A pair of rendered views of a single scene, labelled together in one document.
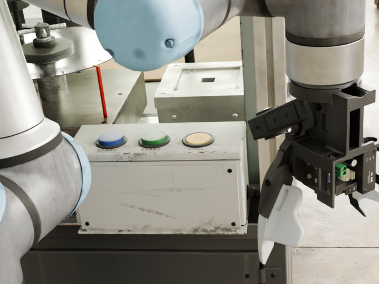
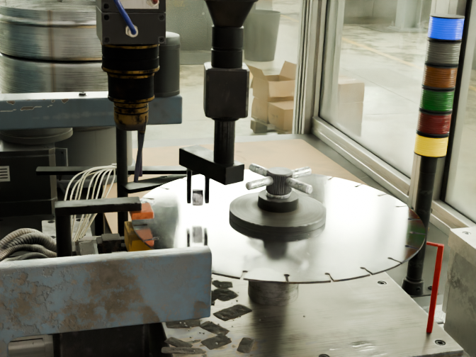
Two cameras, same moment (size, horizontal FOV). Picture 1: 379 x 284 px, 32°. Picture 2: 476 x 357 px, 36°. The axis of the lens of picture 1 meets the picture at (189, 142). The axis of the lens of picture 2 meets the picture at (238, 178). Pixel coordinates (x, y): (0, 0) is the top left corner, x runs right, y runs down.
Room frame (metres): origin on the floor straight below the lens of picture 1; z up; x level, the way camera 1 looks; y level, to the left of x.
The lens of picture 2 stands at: (0.64, 0.66, 1.26)
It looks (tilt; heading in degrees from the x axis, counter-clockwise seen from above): 19 degrees down; 334
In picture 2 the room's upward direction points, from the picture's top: 2 degrees clockwise
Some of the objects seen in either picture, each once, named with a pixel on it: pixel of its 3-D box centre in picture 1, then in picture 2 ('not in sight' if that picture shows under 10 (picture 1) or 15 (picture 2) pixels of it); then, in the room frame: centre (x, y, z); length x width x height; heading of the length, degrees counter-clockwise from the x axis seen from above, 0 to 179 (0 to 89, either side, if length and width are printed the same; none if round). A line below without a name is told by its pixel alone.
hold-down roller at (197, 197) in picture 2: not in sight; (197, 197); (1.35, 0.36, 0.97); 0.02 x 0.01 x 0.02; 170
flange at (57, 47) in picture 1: (44, 44); (278, 205); (1.32, 0.27, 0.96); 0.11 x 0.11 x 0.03
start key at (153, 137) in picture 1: (154, 141); not in sight; (0.95, 0.05, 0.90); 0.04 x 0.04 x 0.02
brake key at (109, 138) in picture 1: (111, 141); not in sight; (0.96, 0.12, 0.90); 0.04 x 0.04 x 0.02
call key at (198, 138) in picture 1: (198, 143); not in sight; (0.94, -0.01, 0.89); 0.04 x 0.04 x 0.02
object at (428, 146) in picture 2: not in sight; (431, 143); (1.41, -0.02, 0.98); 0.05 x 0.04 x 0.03; 170
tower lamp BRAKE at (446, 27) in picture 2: not in sight; (445, 27); (1.41, -0.02, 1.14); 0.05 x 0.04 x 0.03; 170
